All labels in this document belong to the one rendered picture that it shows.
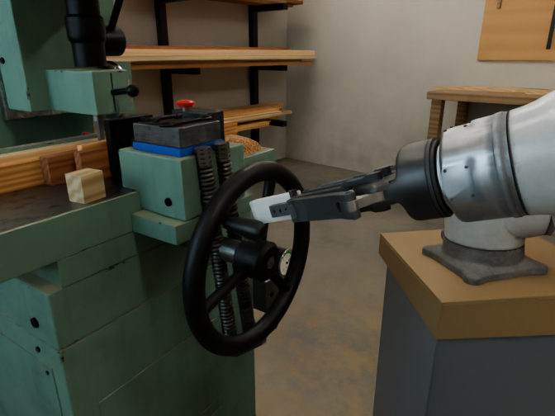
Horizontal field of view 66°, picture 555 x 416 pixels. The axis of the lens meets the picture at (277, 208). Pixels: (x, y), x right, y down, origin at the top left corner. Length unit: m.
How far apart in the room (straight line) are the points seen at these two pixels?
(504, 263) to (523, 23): 2.88
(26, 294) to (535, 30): 3.46
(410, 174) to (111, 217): 0.43
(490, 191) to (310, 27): 4.19
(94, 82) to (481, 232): 0.74
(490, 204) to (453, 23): 3.49
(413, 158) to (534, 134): 0.10
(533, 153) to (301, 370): 1.41
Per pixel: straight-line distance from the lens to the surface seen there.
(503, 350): 0.96
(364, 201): 0.40
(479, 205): 0.39
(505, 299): 0.88
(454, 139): 0.39
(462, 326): 0.87
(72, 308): 0.67
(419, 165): 0.40
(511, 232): 0.92
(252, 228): 0.50
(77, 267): 0.65
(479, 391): 1.00
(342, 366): 1.71
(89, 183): 0.64
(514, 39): 3.69
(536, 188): 0.37
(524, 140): 0.37
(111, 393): 0.78
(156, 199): 0.65
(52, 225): 0.61
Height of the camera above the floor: 1.10
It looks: 20 degrees down
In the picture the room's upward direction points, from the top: straight up
